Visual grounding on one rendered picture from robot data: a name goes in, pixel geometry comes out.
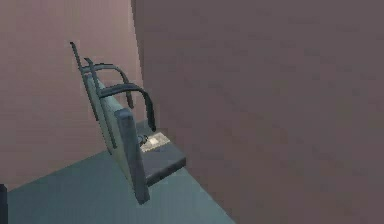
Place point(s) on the grey armchair with black armrests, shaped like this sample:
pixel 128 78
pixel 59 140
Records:
pixel 128 146

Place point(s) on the dark block furniture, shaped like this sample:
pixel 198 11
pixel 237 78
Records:
pixel 2 205

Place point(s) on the small pale square object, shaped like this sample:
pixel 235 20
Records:
pixel 154 141

